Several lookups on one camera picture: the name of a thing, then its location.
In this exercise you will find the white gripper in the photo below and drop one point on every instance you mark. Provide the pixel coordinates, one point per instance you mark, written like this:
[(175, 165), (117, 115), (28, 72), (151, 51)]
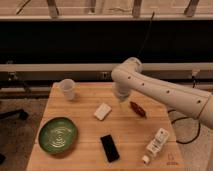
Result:
[(122, 95)]

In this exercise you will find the white sponge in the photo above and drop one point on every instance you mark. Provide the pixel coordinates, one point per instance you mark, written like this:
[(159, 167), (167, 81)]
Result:
[(102, 111)]

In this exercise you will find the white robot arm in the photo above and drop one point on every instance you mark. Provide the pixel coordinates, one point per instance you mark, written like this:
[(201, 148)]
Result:
[(195, 103)]

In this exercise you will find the white ceramic cup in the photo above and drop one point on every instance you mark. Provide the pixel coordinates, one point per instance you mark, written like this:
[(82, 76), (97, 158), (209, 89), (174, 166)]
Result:
[(67, 86)]

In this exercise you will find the green ceramic plate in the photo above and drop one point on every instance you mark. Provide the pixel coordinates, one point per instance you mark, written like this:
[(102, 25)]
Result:
[(57, 135)]

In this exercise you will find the red chili pepper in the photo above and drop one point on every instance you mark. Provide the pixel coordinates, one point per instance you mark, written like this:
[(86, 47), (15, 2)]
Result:
[(137, 109)]

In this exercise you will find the black rectangular phone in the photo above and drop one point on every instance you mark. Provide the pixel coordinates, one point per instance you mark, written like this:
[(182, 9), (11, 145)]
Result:
[(110, 148)]

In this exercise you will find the white labelled bottle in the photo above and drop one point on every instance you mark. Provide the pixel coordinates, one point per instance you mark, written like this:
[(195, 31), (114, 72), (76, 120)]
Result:
[(155, 145)]

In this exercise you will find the black chair base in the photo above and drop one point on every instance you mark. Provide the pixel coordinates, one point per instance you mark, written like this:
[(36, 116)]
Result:
[(20, 113)]

